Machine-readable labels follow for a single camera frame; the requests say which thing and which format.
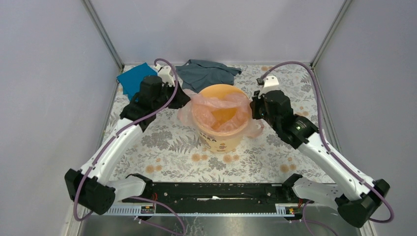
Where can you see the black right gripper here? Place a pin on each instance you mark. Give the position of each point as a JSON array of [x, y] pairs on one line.
[[254, 104]]

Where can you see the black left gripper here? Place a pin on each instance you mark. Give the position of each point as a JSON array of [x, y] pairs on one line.
[[181, 98]]

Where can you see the yellow plastic trash bin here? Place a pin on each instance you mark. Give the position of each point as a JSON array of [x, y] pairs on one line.
[[213, 143]]

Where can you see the pink plastic trash bag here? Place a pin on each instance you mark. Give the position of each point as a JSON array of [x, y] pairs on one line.
[[229, 116]]

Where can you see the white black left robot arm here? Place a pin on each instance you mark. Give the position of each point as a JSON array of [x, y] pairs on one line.
[[90, 185]]

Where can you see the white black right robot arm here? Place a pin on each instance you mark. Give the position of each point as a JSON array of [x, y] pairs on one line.
[[356, 196]]

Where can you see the grey-green crumpled cloth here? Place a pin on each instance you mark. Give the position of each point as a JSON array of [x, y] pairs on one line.
[[198, 74]]

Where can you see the blue folded cloth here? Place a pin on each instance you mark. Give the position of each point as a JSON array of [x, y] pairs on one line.
[[131, 79]]

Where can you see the floral patterned table cloth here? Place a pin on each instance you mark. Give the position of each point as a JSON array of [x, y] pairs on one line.
[[169, 151]]

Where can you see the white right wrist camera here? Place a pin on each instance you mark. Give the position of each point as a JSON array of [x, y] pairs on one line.
[[268, 83]]

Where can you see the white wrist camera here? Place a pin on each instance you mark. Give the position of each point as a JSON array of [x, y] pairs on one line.
[[166, 74], [268, 83]]

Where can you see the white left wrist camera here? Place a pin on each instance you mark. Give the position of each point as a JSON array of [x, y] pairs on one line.
[[166, 74]]

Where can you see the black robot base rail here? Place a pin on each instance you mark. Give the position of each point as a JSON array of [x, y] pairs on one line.
[[221, 198]]

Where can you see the aluminium frame post left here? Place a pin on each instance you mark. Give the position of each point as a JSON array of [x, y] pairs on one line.
[[90, 9]]

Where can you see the aluminium frame post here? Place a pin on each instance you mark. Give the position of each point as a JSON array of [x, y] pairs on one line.
[[336, 22], [90, 9]]

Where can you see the aluminium frame post right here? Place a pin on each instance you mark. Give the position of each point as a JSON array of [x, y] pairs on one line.
[[336, 22]]

